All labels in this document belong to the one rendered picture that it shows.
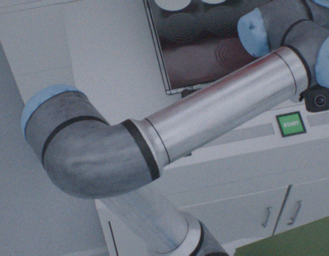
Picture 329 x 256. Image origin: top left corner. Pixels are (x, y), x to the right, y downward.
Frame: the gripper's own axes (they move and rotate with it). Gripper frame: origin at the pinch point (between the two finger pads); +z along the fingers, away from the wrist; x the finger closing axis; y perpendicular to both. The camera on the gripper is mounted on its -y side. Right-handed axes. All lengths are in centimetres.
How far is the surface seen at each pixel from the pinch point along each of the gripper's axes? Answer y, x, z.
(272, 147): -4.3, 5.9, 9.9
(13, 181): 49, 78, 106
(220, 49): 27.9, 8.9, 16.0
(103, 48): 41, 37, 24
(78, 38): 45, 43, 24
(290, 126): -0.4, 0.7, 9.5
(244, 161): -4.5, 11.9, 14.0
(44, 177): 48, 67, 106
